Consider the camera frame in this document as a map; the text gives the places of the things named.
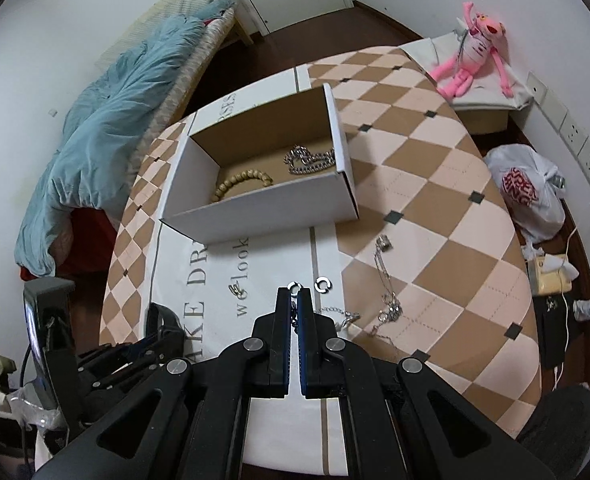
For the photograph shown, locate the white charging cable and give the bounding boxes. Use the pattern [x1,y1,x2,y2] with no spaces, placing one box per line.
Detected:
[552,226,582,392]

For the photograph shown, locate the teal duvet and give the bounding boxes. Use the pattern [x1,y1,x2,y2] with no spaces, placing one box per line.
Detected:
[14,0,234,278]

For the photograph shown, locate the thin silver necklace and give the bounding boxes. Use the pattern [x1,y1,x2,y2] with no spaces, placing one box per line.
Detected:
[372,234,405,337]

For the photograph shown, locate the checkered printed tablecloth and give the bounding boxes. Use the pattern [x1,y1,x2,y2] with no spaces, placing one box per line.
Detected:
[100,46,542,436]

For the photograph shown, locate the white cloth covered stool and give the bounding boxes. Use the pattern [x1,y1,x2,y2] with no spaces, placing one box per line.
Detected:
[400,32,533,134]

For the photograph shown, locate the pink panther plush toy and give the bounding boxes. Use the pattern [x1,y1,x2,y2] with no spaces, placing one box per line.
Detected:
[429,1,513,101]

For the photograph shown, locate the wooden bead bracelet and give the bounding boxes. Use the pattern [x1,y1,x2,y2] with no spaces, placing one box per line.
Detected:
[210,170,275,205]

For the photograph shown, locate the white wall power strip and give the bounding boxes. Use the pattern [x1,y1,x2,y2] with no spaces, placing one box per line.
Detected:
[525,72,590,184]

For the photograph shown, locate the chunky silver chain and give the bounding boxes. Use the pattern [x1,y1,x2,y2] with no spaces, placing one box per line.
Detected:
[283,144,337,177]

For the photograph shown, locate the yellow tissue box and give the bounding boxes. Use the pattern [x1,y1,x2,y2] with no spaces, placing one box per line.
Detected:
[526,254,580,297]

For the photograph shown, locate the small silver clasp earring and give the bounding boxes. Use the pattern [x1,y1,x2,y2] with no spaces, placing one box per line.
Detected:
[229,283,246,299]

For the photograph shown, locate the white plastic shopping bag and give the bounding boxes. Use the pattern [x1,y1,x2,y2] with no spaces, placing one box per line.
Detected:
[484,144,565,244]

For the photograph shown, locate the bed with patterned mattress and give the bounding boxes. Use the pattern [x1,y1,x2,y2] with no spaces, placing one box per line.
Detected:
[94,0,254,172]

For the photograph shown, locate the white cardboard box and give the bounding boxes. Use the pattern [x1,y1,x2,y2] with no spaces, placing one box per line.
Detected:
[159,84,359,245]

